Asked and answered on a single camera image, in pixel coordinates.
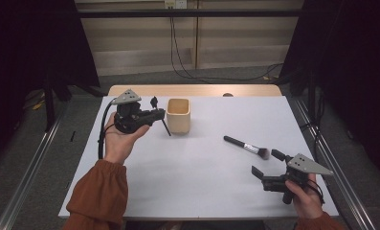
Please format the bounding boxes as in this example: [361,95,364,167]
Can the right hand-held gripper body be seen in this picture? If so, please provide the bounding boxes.
[261,153,334,205]

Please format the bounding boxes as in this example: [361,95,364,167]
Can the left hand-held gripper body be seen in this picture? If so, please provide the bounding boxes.
[111,89,151,134]

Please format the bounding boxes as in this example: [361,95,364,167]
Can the thin black makeup brush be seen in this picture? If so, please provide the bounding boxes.
[149,95,172,137]

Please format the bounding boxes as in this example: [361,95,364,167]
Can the cream square cup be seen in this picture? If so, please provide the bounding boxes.
[166,98,191,135]

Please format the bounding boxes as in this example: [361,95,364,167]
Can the black powder makeup brush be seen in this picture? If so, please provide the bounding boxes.
[223,135,271,161]

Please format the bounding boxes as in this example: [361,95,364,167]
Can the person's left hand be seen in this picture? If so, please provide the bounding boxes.
[103,123,150,166]

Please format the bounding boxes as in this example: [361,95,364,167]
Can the person's right hand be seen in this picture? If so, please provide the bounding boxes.
[286,173,324,219]

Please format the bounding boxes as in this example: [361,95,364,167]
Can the wooden table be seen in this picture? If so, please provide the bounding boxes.
[107,83,283,98]

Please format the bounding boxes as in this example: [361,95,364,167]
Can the black metal stand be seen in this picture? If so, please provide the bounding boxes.
[43,72,56,132]

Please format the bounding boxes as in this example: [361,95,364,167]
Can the black curtain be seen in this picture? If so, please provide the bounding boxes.
[277,0,380,185]
[0,0,101,172]

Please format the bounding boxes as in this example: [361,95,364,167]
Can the aluminium floor rail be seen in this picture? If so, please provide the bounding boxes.
[288,95,377,230]
[0,98,71,230]

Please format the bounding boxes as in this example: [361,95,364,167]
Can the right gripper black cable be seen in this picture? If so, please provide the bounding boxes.
[306,177,326,206]

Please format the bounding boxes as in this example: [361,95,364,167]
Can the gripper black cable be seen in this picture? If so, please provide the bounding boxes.
[306,177,326,206]
[97,99,119,160]

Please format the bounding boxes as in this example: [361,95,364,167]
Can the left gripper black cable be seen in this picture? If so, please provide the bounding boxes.
[97,99,119,160]

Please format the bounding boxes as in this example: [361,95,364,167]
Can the black wall cable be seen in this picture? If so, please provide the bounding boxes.
[170,8,275,81]
[169,8,285,82]

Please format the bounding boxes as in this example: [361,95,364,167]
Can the white wall socket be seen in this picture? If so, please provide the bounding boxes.
[164,0,189,10]

